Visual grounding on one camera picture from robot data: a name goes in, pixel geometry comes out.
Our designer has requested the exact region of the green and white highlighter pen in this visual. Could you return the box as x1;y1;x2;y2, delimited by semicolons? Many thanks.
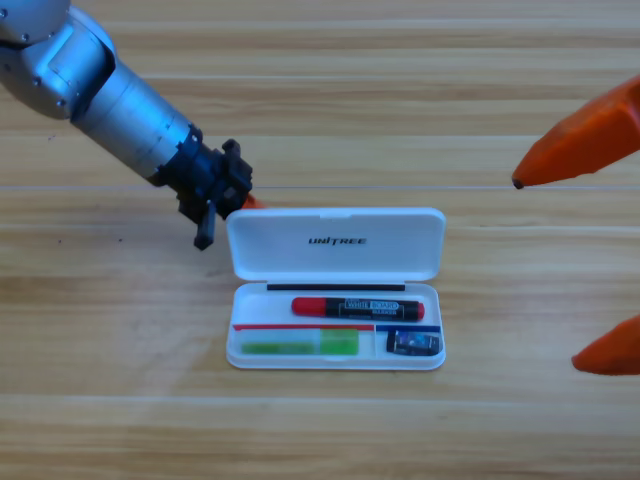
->
241;328;360;357

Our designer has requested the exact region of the red black whiteboard marker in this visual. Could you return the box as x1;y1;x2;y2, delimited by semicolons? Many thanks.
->
291;296;426;320

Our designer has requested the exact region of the white Unitree pencil case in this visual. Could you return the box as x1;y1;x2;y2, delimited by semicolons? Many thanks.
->
224;207;447;372

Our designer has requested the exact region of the small black eraser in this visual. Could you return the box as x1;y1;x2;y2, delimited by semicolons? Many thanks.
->
385;329;445;357

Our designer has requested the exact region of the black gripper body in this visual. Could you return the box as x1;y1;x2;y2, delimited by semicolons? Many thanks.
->
149;127;255;251

